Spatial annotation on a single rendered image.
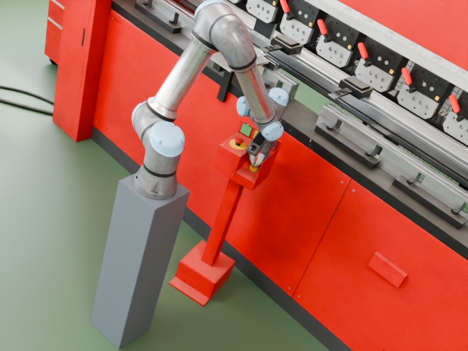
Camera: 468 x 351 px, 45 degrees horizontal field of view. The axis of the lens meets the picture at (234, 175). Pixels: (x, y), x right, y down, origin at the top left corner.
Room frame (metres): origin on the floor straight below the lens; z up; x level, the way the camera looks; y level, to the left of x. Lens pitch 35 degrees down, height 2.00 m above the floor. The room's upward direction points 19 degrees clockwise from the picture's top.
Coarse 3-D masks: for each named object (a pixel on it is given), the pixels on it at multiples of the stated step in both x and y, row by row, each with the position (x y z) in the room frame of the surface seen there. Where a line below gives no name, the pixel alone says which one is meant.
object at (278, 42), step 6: (276, 36) 2.63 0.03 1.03; (282, 36) 2.64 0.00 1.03; (288, 36) 2.67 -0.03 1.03; (270, 42) 2.62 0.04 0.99; (276, 42) 2.61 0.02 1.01; (282, 42) 2.60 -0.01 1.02; (288, 42) 2.59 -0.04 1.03; (294, 42) 2.62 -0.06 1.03; (258, 48) 2.48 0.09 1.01; (264, 48) 2.50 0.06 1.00; (270, 48) 2.53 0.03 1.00; (276, 48) 2.55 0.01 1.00; (282, 48) 2.59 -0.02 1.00; (288, 48) 2.57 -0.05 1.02; (294, 48) 2.59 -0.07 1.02; (300, 48) 2.64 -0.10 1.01; (288, 54) 2.57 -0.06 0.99
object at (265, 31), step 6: (258, 18) 2.46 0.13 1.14; (258, 24) 2.46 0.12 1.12; (264, 24) 2.44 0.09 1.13; (270, 24) 2.43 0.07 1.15; (276, 24) 2.43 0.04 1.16; (258, 30) 2.45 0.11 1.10; (264, 30) 2.44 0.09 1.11; (270, 30) 2.42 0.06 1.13; (258, 36) 2.46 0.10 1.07; (264, 36) 2.44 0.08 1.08; (270, 36) 2.42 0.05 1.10
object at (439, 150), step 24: (192, 0) 2.97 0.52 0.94; (288, 72) 2.61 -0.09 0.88; (312, 72) 2.54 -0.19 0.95; (336, 72) 2.56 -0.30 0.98; (384, 120) 2.32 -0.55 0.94; (408, 120) 2.31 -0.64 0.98; (408, 144) 2.25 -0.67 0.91; (432, 144) 2.20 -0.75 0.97; (456, 144) 2.25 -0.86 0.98; (456, 168) 2.13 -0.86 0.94
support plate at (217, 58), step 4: (212, 56) 2.23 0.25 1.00; (216, 56) 2.25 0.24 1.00; (220, 56) 2.26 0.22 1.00; (260, 56) 2.41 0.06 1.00; (212, 60) 2.22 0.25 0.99; (216, 60) 2.21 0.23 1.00; (220, 60) 2.23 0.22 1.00; (224, 60) 2.24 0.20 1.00; (256, 60) 2.35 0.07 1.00; (260, 60) 2.37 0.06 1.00; (264, 60) 2.38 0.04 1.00; (220, 64) 2.20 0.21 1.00; (224, 64) 2.20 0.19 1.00; (260, 64) 2.34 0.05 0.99; (224, 68) 2.18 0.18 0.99; (228, 68) 2.18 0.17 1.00
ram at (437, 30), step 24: (312, 0) 2.31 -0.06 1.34; (336, 0) 2.26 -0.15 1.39; (360, 0) 2.21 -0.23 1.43; (384, 0) 2.16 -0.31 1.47; (408, 0) 2.12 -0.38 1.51; (432, 0) 2.08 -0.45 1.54; (456, 0) 2.04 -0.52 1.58; (360, 24) 2.19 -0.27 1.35; (384, 24) 2.14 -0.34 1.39; (408, 24) 2.10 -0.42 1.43; (432, 24) 2.05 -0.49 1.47; (456, 24) 2.02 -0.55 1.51; (432, 48) 2.03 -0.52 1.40; (456, 48) 2.00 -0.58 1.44
